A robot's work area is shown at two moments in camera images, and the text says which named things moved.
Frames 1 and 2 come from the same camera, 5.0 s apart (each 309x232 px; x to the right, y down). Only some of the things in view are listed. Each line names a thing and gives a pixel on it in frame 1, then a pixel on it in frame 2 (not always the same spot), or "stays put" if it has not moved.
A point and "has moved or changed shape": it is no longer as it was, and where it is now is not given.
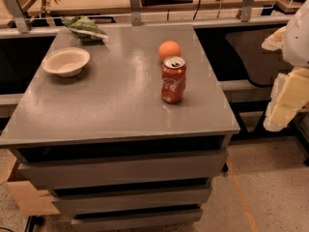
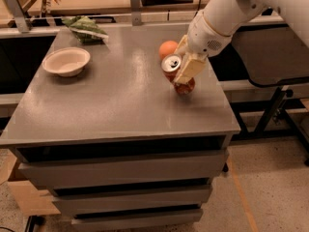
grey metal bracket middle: (134, 1) stays put
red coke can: (173, 78) has moved or changed shape
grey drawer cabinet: (125, 127) stays put
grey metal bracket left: (16, 11) stays put
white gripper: (297, 41) -> (205, 38)
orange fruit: (169, 48) stays put
